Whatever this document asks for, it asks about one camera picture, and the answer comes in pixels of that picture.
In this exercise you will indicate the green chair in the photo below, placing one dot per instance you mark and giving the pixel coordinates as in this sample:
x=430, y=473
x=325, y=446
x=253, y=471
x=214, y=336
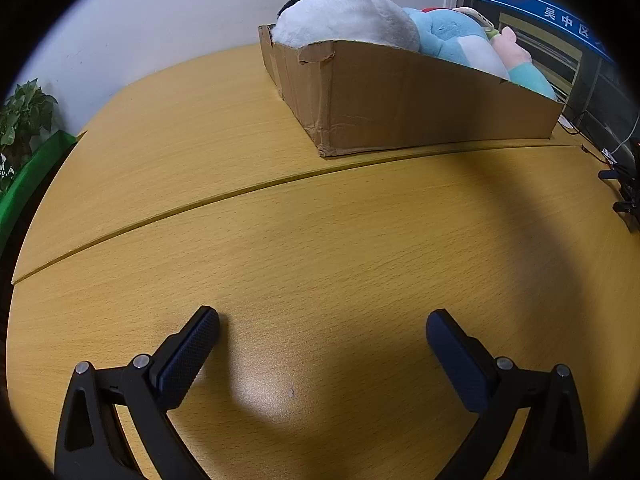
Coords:
x=30, y=175

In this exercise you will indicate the blue window banner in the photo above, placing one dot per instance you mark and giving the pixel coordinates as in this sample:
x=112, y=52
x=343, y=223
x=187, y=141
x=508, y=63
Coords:
x=540, y=7

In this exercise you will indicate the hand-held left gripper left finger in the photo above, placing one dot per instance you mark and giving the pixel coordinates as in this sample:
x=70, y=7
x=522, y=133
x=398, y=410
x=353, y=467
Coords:
x=187, y=355

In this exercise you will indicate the potted green plant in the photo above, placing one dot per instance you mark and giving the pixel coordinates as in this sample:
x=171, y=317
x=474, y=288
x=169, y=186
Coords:
x=25, y=110

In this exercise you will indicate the cardboard box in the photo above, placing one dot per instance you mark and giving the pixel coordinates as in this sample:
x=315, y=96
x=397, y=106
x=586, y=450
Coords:
x=400, y=105

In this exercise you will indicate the blue plush toy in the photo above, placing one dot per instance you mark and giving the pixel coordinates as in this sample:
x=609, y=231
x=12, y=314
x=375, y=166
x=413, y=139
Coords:
x=450, y=35

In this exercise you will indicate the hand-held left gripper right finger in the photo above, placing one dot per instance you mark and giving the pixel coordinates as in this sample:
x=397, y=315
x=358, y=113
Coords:
x=457, y=360

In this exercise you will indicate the pig plush toy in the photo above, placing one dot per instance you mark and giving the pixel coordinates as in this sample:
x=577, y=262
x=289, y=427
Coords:
x=530, y=77

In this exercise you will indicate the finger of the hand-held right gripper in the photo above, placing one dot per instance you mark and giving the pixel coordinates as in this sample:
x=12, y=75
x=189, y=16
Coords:
x=622, y=206
x=607, y=175

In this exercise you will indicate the white plush toy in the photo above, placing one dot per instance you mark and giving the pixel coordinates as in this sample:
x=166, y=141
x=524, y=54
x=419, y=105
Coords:
x=345, y=15

